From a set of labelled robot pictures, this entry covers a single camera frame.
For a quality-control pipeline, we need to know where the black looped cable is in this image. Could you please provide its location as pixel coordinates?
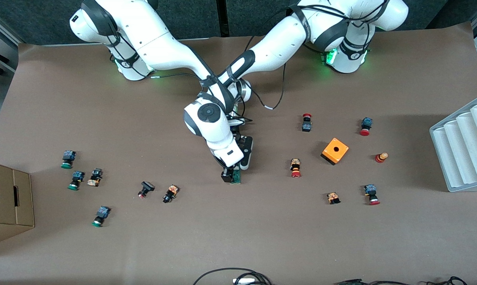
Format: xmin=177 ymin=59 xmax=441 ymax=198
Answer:
xmin=193 ymin=268 xmax=273 ymax=285

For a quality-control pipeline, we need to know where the orange push-button enclosure box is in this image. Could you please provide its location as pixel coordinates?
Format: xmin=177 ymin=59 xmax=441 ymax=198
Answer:
xmin=321 ymin=137 xmax=349 ymax=166

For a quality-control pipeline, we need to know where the brown cardboard box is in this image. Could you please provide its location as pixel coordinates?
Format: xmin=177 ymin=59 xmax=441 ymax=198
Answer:
xmin=0 ymin=160 xmax=35 ymax=248

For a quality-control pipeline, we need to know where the red mushroom button blue block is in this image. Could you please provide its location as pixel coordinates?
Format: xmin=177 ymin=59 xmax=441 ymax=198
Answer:
xmin=359 ymin=117 xmax=373 ymax=137
xmin=363 ymin=184 xmax=381 ymax=206

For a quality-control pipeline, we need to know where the green push button blue block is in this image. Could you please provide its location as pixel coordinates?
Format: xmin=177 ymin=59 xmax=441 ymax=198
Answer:
xmin=91 ymin=206 xmax=111 ymax=228
xmin=61 ymin=150 xmax=77 ymax=169
xmin=68 ymin=171 xmax=85 ymax=191

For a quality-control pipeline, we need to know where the black square button red tip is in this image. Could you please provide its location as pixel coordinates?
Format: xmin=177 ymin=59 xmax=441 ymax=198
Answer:
xmin=137 ymin=181 xmax=155 ymax=199

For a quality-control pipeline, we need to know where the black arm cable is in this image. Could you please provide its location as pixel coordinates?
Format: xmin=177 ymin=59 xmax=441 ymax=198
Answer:
xmin=149 ymin=72 xmax=202 ymax=80
xmin=242 ymin=61 xmax=287 ymax=111

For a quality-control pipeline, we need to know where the white ridged plastic tray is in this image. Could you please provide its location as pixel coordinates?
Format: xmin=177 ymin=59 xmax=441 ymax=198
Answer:
xmin=429 ymin=94 xmax=477 ymax=193

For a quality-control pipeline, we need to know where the black button orange contact block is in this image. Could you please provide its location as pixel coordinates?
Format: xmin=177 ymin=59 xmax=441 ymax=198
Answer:
xmin=162 ymin=184 xmax=180 ymax=204

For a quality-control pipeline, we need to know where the black switch tan contact block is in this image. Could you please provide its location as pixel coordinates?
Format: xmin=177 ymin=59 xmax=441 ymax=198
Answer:
xmin=87 ymin=168 xmax=103 ymax=187

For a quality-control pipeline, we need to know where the black cable bundle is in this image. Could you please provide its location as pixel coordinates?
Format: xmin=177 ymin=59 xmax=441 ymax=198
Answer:
xmin=334 ymin=276 xmax=469 ymax=285

